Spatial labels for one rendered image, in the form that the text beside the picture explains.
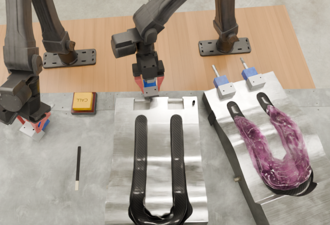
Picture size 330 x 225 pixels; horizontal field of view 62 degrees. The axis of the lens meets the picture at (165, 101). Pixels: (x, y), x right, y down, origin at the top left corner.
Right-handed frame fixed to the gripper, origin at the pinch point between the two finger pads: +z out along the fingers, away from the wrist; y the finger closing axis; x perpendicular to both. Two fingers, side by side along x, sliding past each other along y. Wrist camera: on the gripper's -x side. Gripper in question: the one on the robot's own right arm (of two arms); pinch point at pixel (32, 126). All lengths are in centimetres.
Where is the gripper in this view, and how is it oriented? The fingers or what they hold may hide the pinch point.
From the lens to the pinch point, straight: 99.7
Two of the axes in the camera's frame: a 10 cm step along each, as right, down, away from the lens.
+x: 4.0, -4.8, 7.8
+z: -2.2, 7.8, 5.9
